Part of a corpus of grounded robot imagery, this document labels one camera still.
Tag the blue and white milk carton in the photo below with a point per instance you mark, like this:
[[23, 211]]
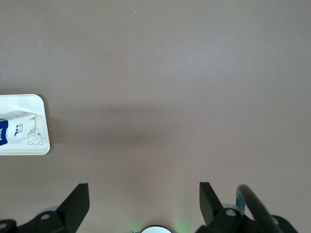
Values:
[[17, 126]]

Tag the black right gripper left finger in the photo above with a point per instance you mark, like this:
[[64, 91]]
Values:
[[73, 211]]

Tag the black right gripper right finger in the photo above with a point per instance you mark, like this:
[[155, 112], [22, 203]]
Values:
[[210, 208]]

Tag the cream tray with bear print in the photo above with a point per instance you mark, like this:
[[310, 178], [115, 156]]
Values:
[[36, 104]]

